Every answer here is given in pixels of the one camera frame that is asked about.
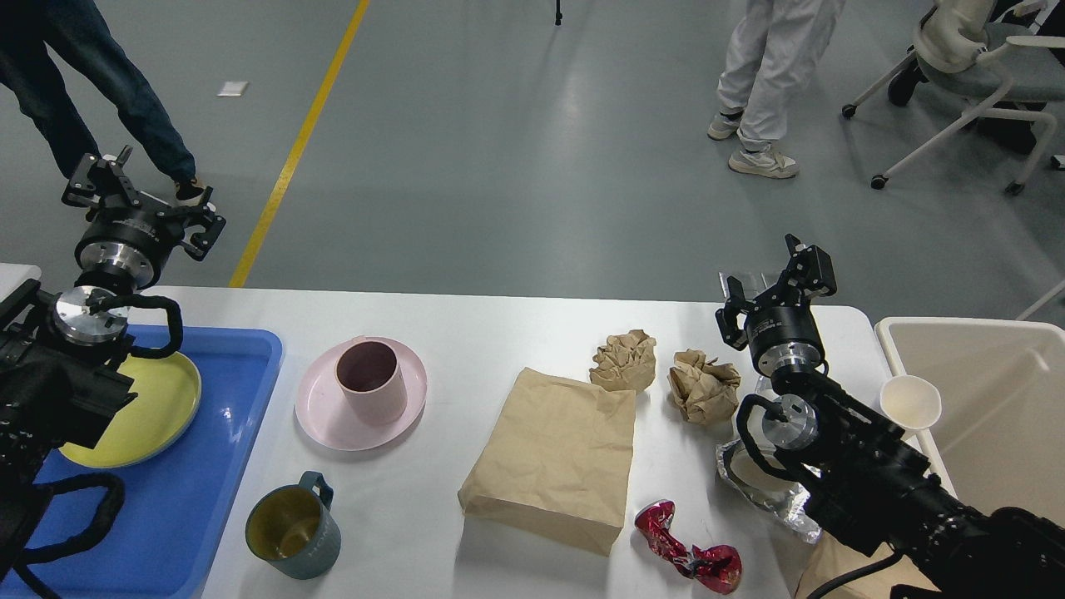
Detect pink plate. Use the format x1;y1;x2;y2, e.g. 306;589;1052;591
295;336;428;451

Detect white paper cup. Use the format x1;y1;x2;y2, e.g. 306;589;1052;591
879;374;943;433

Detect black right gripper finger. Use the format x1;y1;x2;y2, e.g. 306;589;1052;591
716;275;754;350
757;234;838;312

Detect crumpled brown paper ball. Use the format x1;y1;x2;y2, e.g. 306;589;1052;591
589;329;656;392
669;349;741;426

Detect brown paper bag corner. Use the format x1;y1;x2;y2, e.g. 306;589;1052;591
794;532;937;598

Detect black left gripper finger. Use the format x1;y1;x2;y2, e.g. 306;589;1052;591
171;203;227;262
62;146;143;210

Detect person in blue jeans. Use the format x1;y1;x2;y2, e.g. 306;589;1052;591
0;0;209;209

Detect aluminium foil tray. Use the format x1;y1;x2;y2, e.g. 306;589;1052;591
715;374;823;545

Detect person in white trousers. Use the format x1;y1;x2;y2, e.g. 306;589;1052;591
707;1;845;181

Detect beige plastic bin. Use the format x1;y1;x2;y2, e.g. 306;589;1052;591
875;317;1064;524

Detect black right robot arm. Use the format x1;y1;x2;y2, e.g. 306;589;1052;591
716;234;1064;598

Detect metal floor plates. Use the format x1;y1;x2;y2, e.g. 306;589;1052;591
718;270;780;300

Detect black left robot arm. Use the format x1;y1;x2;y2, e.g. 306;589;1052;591
1;146;227;598

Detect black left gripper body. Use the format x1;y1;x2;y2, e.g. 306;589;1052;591
75;207;186;290

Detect white paper scrap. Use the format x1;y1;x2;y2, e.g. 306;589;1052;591
216;81;250;97

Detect pink mug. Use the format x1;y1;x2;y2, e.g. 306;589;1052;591
334;338;408;426

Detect blue plastic tray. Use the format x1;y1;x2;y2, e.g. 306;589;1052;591
31;327;283;598

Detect crumpled red foil wrapper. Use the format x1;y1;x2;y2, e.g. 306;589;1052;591
634;500;743;595

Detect yellow plate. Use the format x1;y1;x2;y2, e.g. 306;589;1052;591
58;352;202;469

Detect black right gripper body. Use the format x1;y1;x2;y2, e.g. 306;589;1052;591
746;306;825;375

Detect flat brown paper bag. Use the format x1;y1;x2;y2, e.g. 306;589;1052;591
458;368;637;555

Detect white office chair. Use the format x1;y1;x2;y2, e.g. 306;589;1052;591
842;1;1064;195

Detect teal mug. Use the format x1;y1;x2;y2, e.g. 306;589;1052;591
245;471;342;580

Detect white side table corner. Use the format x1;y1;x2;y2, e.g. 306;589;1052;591
0;262;42;300

